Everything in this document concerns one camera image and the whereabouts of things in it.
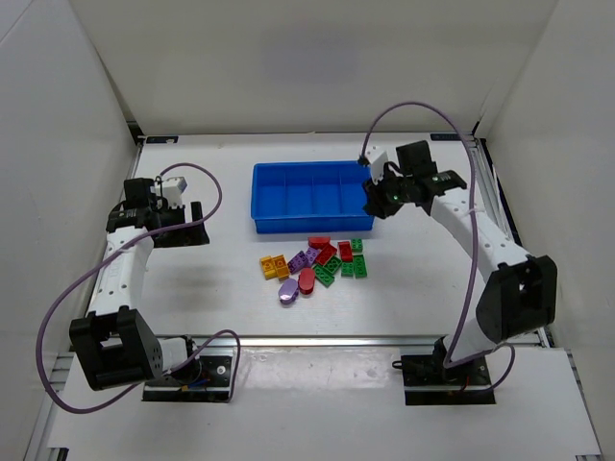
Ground green lego brick top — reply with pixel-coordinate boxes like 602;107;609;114
350;238;363;254

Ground yellow lego brick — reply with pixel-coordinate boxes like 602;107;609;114
272;255;290;280
259;256;277;279

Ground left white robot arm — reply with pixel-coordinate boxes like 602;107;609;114
69;177;209;391

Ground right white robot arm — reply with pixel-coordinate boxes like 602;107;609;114
358;141;557;370

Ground green lego brick right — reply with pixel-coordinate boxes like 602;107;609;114
353;254;368;279

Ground red long lego brick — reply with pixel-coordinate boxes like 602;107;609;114
314;243;337;266

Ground red half-round lego brick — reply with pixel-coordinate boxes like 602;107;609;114
307;236;331;250

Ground green lego brick small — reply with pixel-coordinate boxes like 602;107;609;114
341;261;355;278

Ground green lego brick center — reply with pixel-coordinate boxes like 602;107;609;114
323;255;342;276

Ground right blue table label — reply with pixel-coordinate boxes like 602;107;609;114
430;133;462;142

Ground blue table label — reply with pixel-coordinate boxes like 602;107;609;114
145;135;179;145
430;133;462;142

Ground left blue table label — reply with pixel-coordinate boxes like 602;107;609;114
145;135;179;145

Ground blue divided plastic bin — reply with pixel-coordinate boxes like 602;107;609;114
251;160;374;234

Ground green lego brick bottom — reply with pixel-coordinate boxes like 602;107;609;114
312;264;335;287

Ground purple lego brick studs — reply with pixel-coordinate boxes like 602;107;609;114
287;251;308;275

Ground red oval lego brick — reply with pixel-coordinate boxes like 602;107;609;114
298;268;316;295

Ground purple oval lego brick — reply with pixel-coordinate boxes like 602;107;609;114
278;279;299;305

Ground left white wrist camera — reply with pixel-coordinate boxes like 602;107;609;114
154;176;187;209

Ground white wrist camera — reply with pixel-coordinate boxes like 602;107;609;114
154;176;187;209
357;146;388;184

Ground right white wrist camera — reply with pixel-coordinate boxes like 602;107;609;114
357;146;388;184

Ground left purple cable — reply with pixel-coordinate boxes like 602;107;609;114
36;162;242;414

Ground purple cable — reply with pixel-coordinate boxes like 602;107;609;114
36;162;242;414
360;101;516;396

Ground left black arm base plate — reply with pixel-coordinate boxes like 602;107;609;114
141;348;234;403

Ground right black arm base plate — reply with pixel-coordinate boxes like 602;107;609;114
392;355;496;406

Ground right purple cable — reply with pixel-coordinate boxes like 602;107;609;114
360;101;516;396

